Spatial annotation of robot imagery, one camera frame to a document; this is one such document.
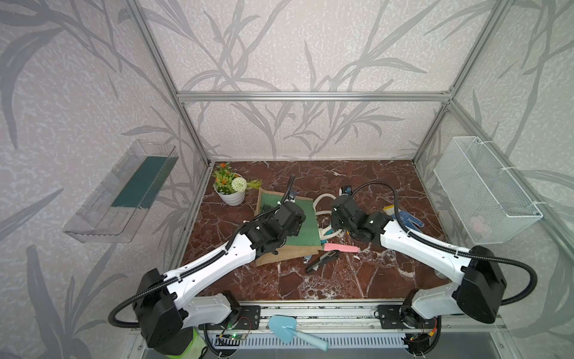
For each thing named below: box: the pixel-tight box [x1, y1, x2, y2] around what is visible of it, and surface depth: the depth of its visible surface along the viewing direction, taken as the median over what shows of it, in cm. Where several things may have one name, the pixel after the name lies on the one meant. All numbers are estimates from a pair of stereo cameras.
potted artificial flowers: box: [212, 162, 263, 207], surface depth 96 cm
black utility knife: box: [305, 249, 341, 273], surface depth 88 cm
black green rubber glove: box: [156, 326, 208, 359], surface depth 69 cm
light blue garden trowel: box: [268, 314, 329, 352], surface depth 72 cm
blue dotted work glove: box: [390, 210, 424, 233], surface depth 100 cm
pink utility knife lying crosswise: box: [323, 243, 360, 253], surface depth 91 cm
